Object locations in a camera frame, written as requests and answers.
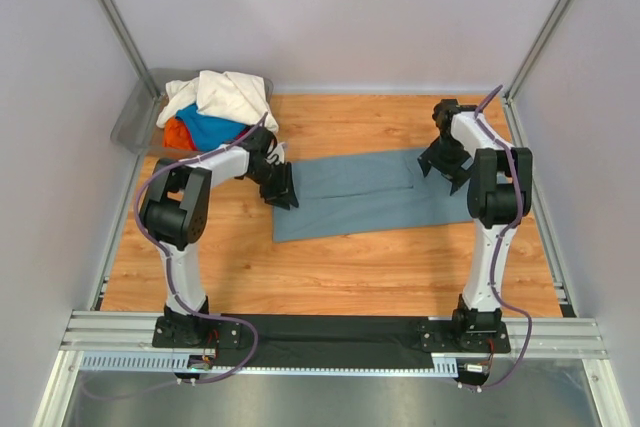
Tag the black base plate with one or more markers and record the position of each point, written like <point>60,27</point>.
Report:
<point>324,342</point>

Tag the blue t shirt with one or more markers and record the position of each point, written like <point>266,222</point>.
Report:
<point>206,132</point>

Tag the grey plastic bin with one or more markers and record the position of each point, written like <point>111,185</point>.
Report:
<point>136,128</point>

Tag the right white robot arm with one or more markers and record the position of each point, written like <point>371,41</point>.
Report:
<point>498,177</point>

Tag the right aluminium corner post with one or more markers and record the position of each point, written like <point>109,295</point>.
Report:
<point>541,41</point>

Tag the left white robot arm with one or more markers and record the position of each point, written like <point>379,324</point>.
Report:
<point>173,212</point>

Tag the red t shirt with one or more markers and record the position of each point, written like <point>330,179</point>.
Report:
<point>247,141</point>

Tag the grey slotted cable duct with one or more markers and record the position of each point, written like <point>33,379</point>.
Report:
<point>183,363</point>

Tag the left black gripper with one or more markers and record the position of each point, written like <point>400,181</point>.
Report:
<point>283,193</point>

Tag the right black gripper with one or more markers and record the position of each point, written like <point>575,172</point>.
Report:
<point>431,158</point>

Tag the grey-blue t shirt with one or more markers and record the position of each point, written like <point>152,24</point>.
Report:
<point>376,191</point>

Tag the left aluminium corner post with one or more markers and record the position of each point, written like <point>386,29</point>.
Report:
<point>128,44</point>

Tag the aluminium corner post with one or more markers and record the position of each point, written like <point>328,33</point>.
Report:
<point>128,44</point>
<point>541,41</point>

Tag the white t shirt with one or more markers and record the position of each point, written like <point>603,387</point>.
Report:
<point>233,96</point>

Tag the orange t shirt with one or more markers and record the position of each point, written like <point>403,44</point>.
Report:
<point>177,136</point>

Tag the aluminium rail frame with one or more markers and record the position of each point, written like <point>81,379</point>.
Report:
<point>556,338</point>

